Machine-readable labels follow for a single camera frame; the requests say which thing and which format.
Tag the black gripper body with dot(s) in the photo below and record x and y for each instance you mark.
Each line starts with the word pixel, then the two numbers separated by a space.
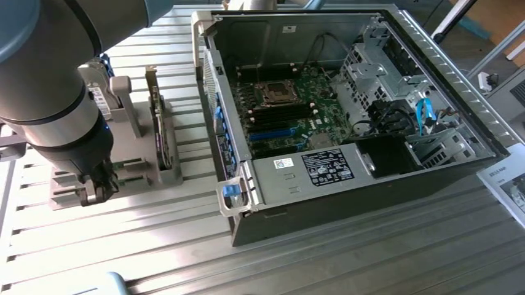
pixel 77 153

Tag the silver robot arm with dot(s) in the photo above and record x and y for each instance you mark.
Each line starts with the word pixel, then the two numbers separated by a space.
pixel 49 77

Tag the green RAM stick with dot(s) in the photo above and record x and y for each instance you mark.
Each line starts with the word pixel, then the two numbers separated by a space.
pixel 131 181
pixel 129 164

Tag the black RAM slot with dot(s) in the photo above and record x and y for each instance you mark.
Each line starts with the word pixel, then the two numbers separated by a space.
pixel 283 109
pixel 283 115
pixel 272 126
pixel 280 121

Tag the grey parts rack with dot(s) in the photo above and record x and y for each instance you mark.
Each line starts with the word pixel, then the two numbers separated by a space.
pixel 131 123

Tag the silver hard disk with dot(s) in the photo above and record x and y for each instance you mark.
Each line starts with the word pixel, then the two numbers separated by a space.
pixel 97 92

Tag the graphics card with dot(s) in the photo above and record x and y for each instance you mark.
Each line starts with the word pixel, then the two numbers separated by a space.
pixel 161 123

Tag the blue case latch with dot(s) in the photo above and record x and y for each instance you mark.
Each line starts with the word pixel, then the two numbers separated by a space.
pixel 230 190

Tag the blue expansion slot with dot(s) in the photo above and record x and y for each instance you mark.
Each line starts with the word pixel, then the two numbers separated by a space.
pixel 268 135

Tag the black expansion slot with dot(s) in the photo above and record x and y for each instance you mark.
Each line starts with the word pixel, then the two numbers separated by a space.
pixel 274 149

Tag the grey power supply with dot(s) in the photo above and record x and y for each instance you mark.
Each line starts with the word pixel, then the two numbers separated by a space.
pixel 295 178

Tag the CPU socket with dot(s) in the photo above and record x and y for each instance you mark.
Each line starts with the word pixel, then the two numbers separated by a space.
pixel 274 93

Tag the silver chipset heat sink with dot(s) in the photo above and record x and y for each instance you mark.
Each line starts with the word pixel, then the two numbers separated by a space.
pixel 320 140

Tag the green motherboard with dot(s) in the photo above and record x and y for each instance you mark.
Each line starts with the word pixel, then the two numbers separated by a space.
pixel 323 113

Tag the black open PC case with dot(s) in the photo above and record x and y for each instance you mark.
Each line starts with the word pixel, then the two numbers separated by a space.
pixel 368 199

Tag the metal disk bay cage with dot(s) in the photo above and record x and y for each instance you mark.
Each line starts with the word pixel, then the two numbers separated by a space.
pixel 376 70

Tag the printed paper sheet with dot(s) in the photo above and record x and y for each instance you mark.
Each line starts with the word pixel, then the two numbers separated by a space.
pixel 502 184

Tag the white power strip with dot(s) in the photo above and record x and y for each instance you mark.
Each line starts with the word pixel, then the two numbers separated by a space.
pixel 485 80

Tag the black stand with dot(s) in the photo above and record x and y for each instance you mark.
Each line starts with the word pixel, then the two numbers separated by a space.
pixel 449 21

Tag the grey cabinet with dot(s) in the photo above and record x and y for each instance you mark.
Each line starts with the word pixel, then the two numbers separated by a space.
pixel 510 92

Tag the dark metal bracket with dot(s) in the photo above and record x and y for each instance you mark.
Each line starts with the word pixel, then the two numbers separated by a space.
pixel 12 144

